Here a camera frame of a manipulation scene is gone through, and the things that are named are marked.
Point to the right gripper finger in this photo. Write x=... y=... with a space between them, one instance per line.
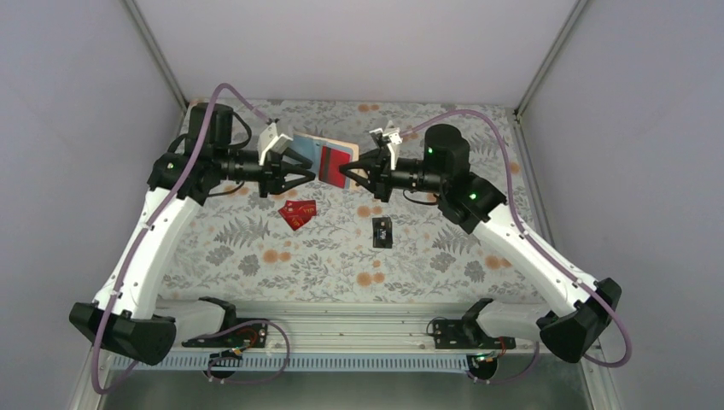
x=371 y=183
x=365 y=163

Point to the aluminium mounting rail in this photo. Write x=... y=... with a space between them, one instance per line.
x=394 y=329

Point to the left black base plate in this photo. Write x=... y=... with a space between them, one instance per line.
x=245 y=333

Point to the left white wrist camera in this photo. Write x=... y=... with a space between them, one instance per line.
x=276 y=137

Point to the floral patterned table mat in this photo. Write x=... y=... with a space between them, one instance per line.
x=239 y=247

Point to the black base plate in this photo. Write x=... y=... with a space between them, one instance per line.
x=245 y=333
x=456 y=334

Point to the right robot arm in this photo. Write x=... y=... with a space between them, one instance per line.
x=577 y=307

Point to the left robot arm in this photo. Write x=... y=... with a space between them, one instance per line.
x=122 y=317

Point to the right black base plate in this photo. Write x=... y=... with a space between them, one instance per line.
x=456 y=334

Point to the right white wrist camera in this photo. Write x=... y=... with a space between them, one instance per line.
x=387 y=137

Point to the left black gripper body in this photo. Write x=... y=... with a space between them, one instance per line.
x=269 y=173

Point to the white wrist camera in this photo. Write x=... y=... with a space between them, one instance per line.
x=276 y=137
x=387 y=137

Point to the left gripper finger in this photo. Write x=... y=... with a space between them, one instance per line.
x=290 y=181
x=295 y=159

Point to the grey slotted cable duct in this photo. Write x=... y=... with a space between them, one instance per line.
x=298 y=362

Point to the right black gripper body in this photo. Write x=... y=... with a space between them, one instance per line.
x=382 y=173

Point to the red credit card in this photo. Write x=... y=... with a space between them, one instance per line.
x=305 y=210
x=328 y=171
x=296 y=222

